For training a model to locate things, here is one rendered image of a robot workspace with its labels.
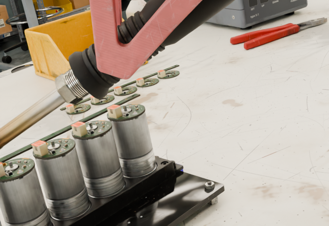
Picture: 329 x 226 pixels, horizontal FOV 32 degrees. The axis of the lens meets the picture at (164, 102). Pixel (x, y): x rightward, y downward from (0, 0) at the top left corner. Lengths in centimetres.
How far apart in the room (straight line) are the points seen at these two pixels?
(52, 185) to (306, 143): 19
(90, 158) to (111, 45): 12
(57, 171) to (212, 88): 27
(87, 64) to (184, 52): 46
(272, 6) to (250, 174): 41
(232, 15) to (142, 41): 52
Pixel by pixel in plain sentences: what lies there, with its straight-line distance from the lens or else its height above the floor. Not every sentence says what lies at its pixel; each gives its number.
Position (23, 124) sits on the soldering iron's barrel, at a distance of 28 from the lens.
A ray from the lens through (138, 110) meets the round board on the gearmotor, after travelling 36.
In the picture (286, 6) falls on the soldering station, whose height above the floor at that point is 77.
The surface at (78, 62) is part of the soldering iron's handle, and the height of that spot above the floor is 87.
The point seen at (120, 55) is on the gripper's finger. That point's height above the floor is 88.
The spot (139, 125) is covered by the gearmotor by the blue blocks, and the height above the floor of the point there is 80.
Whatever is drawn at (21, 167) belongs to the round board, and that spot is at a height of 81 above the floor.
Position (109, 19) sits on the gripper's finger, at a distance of 24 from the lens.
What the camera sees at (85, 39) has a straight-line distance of 77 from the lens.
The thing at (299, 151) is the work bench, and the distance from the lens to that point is 42.
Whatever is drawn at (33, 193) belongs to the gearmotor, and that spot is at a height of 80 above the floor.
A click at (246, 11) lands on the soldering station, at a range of 74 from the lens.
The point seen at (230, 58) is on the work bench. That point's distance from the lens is 65.
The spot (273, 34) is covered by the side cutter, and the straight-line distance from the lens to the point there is 69.
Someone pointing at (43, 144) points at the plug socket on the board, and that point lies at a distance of 33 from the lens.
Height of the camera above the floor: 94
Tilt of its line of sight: 20 degrees down
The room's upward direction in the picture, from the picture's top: 11 degrees counter-clockwise
